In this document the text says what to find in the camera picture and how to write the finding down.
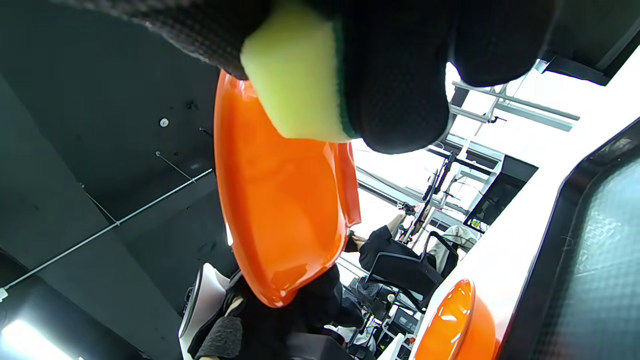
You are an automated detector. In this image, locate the person's right hand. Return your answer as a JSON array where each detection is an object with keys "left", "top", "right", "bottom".
[{"left": 50, "top": 0, "right": 558, "bottom": 155}]

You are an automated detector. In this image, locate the person's left hand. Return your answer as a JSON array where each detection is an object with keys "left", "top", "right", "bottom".
[{"left": 225, "top": 265, "right": 363, "bottom": 360}]

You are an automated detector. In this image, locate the green yellow sponge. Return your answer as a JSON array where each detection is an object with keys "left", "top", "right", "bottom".
[{"left": 240, "top": 0, "right": 358, "bottom": 143}]

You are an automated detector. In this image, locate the orange bowl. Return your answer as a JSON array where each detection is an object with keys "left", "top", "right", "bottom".
[
  {"left": 214, "top": 70, "right": 362, "bottom": 308},
  {"left": 412, "top": 278, "right": 501, "bottom": 360}
]

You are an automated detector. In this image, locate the black office chair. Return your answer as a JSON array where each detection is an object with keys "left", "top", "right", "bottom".
[{"left": 367, "top": 231, "right": 460, "bottom": 311}]

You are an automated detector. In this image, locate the black rolling display cabinet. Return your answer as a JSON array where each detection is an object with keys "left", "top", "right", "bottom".
[{"left": 464, "top": 155, "right": 539, "bottom": 233}]

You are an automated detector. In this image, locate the white garment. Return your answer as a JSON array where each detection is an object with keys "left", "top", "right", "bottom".
[{"left": 427, "top": 225, "right": 478, "bottom": 271}]

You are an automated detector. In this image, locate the black tray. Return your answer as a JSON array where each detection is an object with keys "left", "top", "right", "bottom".
[{"left": 497, "top": 117, "right": 640, "bottom": 360}]

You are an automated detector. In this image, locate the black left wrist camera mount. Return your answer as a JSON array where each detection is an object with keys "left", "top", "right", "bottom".
[{"left": 287, "top": 332, "right": 351, "bottom": 360}]

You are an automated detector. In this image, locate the grey ceiling cable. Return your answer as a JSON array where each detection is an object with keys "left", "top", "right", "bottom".
[{"left": 0, "top": 169, "right": 215, "bottom": 291}]

